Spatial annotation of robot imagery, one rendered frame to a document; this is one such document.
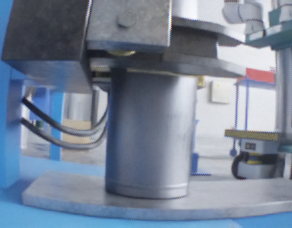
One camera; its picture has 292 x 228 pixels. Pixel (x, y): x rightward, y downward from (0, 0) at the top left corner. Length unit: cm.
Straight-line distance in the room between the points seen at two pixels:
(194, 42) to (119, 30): 21
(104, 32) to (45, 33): 10
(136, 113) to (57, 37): 35
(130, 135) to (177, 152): 11
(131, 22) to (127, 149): 36
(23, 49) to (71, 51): 9
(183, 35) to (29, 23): 32
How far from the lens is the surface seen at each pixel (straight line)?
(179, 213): 75
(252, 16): 233
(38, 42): 55
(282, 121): 224
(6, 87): 88
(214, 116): 1217
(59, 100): 189
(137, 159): 82
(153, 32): 56
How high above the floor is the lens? 32
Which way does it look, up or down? 1 degrees up
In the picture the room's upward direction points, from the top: 4 degrees clockwise
